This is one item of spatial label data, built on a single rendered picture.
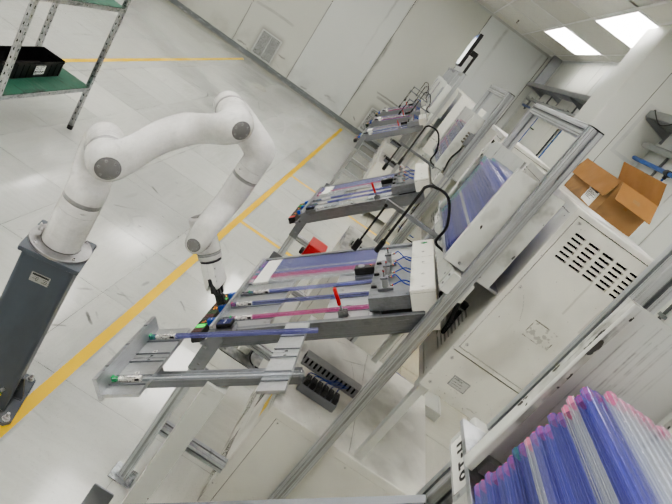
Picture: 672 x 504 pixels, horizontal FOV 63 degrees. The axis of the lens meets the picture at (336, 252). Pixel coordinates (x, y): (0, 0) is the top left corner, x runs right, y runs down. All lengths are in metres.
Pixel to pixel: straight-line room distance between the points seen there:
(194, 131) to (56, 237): 0.54
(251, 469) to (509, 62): 9.13
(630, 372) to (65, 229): 1.55
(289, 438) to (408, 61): 8.89
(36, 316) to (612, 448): 1.74
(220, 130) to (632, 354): 1.25
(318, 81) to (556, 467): 10.02
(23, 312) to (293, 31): 9.06
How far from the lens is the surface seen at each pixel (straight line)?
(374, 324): 1.72
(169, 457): 1.76
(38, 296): 1.98
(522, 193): 1.58
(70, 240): 1.87
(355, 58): 10.41
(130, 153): 1.69
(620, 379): 0.83
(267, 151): 1.80
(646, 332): 0.80
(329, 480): 2.09
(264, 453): 2.08
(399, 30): 10.36
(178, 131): 1.71
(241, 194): 1.85
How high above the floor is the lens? 1.79
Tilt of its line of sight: 21 degrees down
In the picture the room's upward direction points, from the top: 36 degrees clockwise
